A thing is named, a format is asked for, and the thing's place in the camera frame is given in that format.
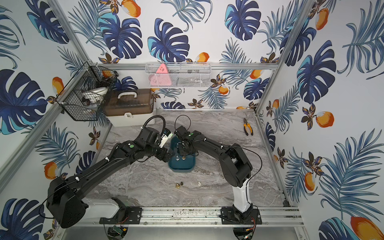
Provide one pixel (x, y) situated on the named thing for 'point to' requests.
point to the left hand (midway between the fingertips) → (168, 147)
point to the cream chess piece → (199, 183)
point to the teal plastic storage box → (181, 163)
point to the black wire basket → (83, 98)
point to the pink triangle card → (161, 78)
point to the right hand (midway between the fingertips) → (185, 151)
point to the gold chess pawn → (183, 158)
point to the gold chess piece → (177, 185)
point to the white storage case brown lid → (128, 106)
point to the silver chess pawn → (177, 158)
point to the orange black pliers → (245, 123)
